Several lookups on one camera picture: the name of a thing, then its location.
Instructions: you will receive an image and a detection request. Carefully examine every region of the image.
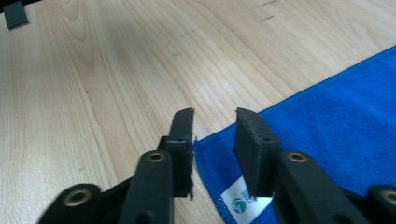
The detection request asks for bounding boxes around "blue towel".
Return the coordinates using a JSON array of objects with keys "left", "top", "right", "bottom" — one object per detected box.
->
[{"left": 192, "top": 45, "right": 396, "bottom": 224}]

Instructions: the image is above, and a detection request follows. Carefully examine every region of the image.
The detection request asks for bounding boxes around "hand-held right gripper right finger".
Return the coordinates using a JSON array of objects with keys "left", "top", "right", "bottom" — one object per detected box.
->
[{"left": 233, "top": 107, "right": 284, "bottom": 199}]

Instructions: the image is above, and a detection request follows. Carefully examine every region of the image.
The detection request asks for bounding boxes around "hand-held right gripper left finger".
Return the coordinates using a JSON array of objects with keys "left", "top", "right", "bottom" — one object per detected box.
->
[{"left": 158, "top": 107, "right": 196, "bottom": 200}]

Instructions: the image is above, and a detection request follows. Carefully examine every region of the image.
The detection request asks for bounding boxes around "grey tape piece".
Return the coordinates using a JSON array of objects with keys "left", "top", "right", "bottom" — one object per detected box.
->
[{"left": 3, "top": 0, "right": 30, "bottom": 31}]

